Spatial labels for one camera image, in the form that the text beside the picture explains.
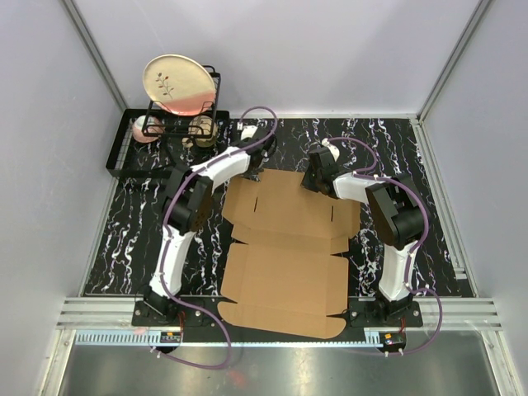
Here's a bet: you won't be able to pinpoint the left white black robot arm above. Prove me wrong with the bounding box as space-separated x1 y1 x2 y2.
144 138 274 327

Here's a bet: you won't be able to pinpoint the pink white ceramic cup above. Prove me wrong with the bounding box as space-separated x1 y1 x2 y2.
132 115 165 144

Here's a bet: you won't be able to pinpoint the left small control box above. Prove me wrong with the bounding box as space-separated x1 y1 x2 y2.
159 330 182 347

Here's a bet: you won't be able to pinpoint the brown cardboard box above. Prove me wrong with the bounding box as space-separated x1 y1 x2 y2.
218 169 361 339

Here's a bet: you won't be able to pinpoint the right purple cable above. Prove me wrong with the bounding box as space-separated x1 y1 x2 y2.
325 137 445 356

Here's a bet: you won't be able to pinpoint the slotted aluminium rail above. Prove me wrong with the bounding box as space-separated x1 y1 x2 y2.
75 330 382 348

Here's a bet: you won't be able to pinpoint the right small control box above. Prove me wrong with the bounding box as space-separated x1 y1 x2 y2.
383 332 407 349

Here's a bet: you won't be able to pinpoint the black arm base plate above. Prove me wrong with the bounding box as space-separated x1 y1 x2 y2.
132 296 424 331

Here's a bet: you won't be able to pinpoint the cream pink floral plate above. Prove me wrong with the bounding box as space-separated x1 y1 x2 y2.
142 54 217 116

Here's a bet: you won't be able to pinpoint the small control box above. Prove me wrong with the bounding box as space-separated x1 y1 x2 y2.
383 332 407 349
159 330 182 347

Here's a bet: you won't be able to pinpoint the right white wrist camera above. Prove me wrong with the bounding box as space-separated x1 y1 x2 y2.
321 138 340 162

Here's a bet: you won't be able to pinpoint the black wire dish rack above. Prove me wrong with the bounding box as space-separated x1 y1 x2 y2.
106 64 229 179

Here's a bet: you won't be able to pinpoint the beige ceramic cup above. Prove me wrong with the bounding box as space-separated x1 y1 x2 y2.
181 115 219 149

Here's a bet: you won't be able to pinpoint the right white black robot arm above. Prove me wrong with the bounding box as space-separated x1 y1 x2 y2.
301 146 429 328

